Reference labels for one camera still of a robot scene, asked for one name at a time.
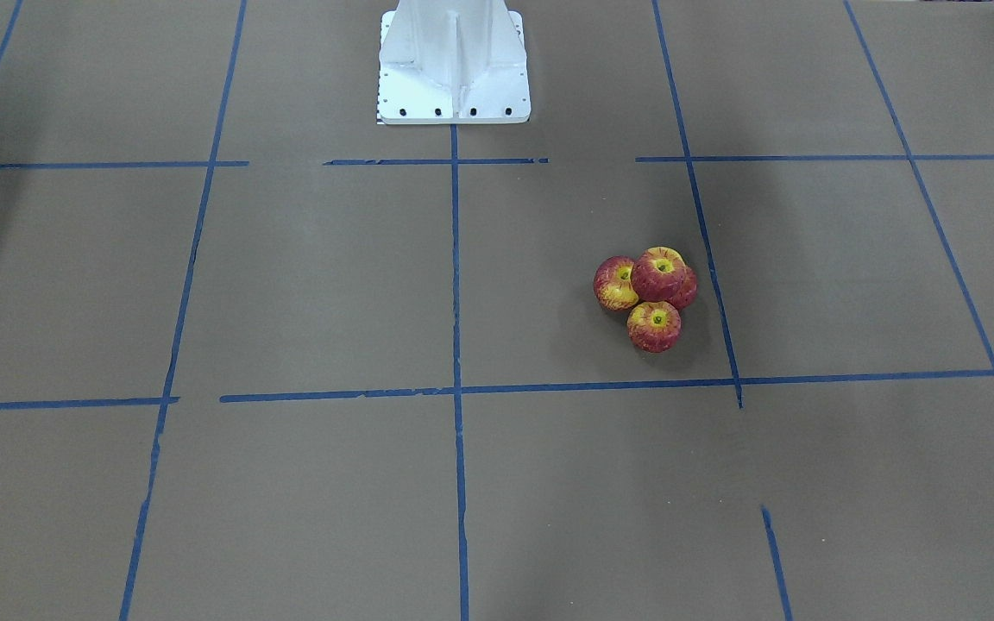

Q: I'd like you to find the lone red yellow apple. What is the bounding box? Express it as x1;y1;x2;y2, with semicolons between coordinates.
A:
630;245;689;302

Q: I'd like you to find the back red yellow apple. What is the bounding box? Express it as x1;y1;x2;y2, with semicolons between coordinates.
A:
626;300;683;354

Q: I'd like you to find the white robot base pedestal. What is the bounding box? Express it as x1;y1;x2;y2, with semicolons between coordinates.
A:
376;1;532;125

